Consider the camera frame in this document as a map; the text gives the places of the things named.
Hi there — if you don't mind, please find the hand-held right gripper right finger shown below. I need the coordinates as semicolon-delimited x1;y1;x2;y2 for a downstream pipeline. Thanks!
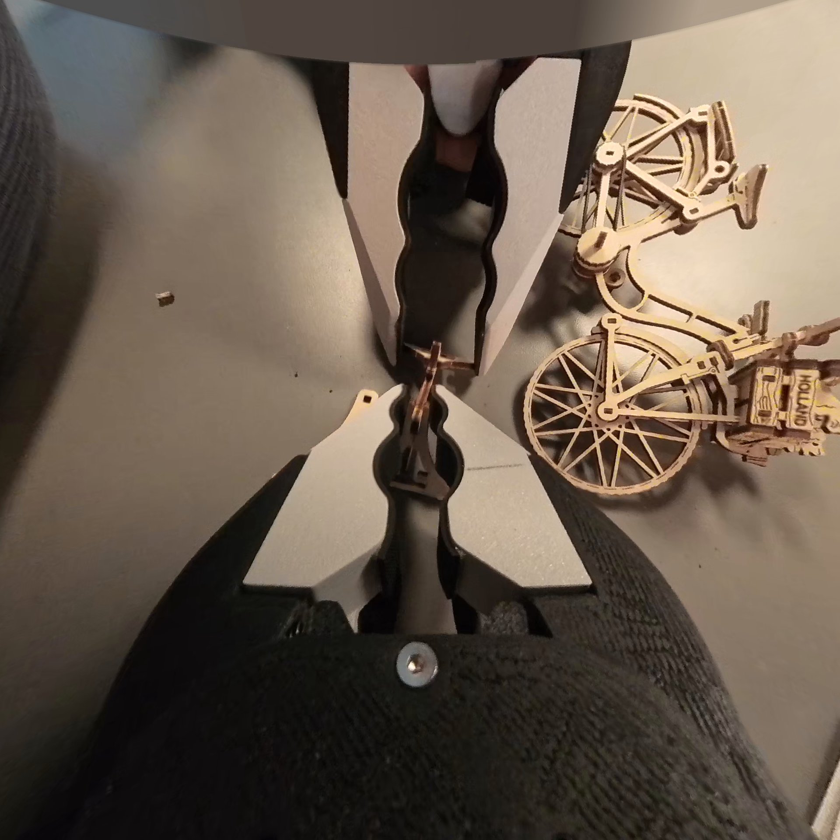
436;386;595;613

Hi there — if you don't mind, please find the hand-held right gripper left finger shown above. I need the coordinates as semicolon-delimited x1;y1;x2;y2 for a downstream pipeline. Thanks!
241;385;403;616

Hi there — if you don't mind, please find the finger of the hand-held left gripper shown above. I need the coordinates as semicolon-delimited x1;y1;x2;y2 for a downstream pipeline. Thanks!
344;61;431;368
476;61;584;376

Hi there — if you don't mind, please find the wooden model stand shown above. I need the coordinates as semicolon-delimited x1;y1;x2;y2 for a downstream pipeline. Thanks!
388;340;475;503

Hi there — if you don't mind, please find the wooden bicycle model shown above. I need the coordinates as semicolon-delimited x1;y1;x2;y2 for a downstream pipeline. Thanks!
524;95;840;508

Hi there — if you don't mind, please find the person's left hand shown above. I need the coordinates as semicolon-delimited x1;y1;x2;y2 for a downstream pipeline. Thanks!
436;133;478;173

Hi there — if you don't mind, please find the person's dark knit sweater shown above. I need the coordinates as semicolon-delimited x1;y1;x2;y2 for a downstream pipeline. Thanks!
0;0;63;342

